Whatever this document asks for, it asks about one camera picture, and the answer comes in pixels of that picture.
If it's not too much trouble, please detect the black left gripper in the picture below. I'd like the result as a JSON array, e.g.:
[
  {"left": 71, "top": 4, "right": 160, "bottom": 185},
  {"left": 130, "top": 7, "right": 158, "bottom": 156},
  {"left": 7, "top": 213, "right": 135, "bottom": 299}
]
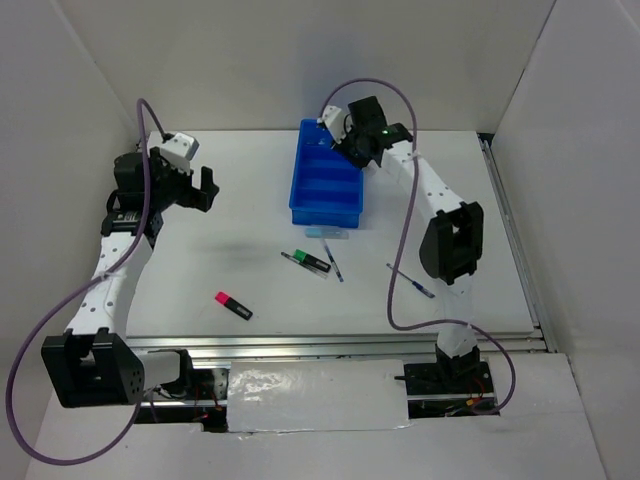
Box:
[{"left": 148, "top": 147, "right": 219, "bottom": 212}]

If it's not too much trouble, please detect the light blue highlighter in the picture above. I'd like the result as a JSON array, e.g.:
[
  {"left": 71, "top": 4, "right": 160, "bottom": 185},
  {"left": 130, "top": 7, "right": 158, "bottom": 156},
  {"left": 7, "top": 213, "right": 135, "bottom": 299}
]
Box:
[{"left": 304, "top": 227, "right": 349, "bottom": 240}]

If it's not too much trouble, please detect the black ink pen refill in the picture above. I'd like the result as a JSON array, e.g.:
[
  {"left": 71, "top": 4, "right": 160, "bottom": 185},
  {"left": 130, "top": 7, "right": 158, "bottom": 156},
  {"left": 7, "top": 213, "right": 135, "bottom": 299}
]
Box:
[{"left": 280, "top": 252, "right": 327, "bottom": 279}]

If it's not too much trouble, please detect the pink cap black highlighter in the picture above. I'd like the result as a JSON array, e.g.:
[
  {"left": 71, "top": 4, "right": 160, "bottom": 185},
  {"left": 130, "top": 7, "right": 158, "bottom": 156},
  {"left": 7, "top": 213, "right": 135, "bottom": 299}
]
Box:
[{"left": 214, "top": 291, "right": 253, "bottom": 321}]

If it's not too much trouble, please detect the green cap black highlighter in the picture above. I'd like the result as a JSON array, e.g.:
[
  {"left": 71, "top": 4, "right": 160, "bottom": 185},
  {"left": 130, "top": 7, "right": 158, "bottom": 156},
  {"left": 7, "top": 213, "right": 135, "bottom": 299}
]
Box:
[{"left": 294, "top": 249, "right": 331, "bottom": 273}]

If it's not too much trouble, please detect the blue ink pen refill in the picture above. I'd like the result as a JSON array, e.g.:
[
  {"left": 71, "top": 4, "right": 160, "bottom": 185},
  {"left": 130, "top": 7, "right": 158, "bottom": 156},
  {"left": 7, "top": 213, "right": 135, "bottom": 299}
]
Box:
[{"left": 321, "top": 239, "right": 344, "bottom": 283}]

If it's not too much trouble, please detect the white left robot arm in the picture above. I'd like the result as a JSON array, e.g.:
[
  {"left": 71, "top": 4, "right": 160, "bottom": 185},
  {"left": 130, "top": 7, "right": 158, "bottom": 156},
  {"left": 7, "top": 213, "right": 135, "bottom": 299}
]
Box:
[{"left": 41, "top": 141, "right": 219, "bottom": 408}]

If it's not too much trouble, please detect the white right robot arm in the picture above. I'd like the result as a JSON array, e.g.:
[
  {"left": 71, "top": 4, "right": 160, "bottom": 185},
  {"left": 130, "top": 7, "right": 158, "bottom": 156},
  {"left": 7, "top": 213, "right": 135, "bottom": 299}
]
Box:
[{"left": 318, "top": 96, "right": 484, "bottom": 392}]

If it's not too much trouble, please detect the blue compartment tray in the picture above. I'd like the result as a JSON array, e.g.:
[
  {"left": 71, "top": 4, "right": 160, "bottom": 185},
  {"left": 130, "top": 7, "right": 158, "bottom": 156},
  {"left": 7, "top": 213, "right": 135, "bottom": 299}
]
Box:
[{"left": 289, "top": 119, "right": 364, "bottom": 229}]

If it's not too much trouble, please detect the white foil cover plate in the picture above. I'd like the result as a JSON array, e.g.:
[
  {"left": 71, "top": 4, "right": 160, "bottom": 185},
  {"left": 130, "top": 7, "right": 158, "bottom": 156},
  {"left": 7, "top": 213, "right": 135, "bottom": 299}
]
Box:
[{"left": 227, "top": 360, "right": 410, "bottom": 433}]

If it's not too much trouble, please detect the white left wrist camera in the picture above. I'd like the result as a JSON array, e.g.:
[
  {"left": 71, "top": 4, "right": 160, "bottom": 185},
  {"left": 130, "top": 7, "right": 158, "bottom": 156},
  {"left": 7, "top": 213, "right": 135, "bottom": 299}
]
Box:
[{"left": 159, "top": 132, "right": 199, "bottom": 175}]

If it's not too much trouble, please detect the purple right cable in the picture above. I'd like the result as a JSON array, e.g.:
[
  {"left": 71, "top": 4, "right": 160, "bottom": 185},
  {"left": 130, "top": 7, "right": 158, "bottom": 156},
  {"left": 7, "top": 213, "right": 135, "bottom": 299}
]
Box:
[{"left": 317, "top": 77, "right": 517, "bottom": 416}]

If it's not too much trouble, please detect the purple cable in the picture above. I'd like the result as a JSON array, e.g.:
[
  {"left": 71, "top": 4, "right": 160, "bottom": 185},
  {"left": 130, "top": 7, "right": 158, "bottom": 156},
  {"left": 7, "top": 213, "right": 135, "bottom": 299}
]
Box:
[
  {"left": 317, "top": 77, "right": 517, "bottom": 416},
  {"left": 7, "top": 98, "right": 171, "bottom": 464}
]

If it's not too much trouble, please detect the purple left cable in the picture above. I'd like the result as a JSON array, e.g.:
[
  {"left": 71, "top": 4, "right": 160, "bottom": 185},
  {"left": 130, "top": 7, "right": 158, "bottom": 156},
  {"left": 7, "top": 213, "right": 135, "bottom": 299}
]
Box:
[{"left": 7, "top": 98, "right": 171, "bottom": 464}]

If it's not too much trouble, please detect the aluminium table edge rail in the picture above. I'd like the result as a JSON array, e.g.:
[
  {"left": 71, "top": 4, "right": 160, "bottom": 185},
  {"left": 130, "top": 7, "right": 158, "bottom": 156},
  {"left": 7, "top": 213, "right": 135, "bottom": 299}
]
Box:
[{"left": 124, "top": 132, "right": 559, "bottom": 362}]

